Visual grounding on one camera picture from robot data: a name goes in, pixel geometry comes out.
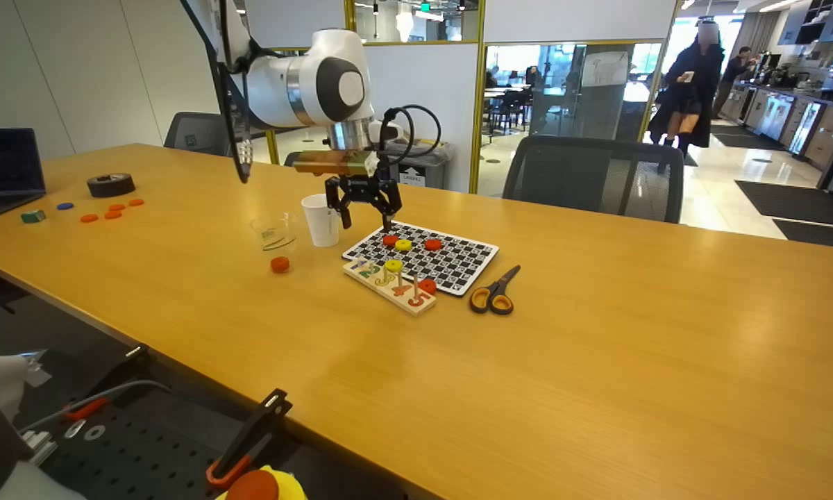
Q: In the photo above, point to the yellow emergency stop button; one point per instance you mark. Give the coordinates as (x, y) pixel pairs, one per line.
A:
(266, 483)

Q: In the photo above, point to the black office chair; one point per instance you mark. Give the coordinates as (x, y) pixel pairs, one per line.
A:
(607, 176)

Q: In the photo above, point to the orange flat chips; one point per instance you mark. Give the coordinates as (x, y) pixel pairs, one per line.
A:
(110, 208)

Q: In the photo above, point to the black tape roll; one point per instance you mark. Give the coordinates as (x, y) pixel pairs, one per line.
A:
(110, 184)

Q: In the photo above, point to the orange handled scissors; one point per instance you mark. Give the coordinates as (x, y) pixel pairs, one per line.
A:
(496, 294)

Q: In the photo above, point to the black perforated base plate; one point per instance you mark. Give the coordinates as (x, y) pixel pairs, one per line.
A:
(152, 429)

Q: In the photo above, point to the black orange clamp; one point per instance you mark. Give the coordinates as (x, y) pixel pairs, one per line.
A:
(249, 441)

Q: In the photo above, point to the black laptop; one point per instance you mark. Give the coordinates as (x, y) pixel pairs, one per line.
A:
(21, 164)

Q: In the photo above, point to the transparent plastic cup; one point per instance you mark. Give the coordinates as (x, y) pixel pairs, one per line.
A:
(275, 232)

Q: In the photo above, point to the white paper cup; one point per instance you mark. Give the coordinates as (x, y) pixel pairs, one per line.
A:
(322, 219)

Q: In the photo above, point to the orange disc with hole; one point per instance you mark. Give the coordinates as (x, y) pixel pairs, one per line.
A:
(279, 264)

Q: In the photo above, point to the green flat chip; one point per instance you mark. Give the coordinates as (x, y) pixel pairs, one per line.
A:
(32, 218)

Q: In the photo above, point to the wooden number puzzle board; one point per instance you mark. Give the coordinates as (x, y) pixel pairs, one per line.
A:
(386, 283)

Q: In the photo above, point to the yellow disc with hole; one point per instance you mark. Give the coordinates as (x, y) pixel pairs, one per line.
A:
(404, 244)

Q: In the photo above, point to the walking person in black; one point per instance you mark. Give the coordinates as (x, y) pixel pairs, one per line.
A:
(685, 108)

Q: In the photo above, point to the checkerboard marker sheet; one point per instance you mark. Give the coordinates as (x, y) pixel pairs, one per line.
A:
(454, 266)

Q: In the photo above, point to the orange disc by puzzle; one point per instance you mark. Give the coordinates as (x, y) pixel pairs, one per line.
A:
(427, 283)

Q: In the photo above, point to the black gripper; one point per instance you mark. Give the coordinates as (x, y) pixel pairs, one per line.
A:
(379, 193)

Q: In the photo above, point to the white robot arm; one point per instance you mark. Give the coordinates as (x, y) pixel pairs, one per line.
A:
(329, 84)

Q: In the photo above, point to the grey office chair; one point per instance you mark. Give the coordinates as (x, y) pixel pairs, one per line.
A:
(198, 132)

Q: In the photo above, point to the orange disc on sheet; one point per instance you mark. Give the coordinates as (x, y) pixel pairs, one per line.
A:
(431, 244)

